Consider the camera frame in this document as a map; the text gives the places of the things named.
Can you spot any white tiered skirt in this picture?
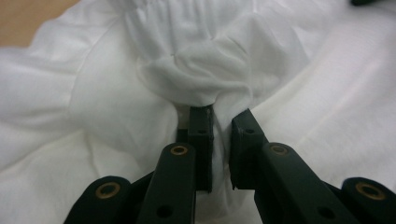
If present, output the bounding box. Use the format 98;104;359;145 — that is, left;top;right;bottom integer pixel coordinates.
0;0;396;224

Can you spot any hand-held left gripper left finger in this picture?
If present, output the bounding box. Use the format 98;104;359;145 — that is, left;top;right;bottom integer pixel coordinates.
177;105;215;192

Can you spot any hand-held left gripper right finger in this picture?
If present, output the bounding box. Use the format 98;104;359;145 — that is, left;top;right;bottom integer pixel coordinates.
229;108;269;190

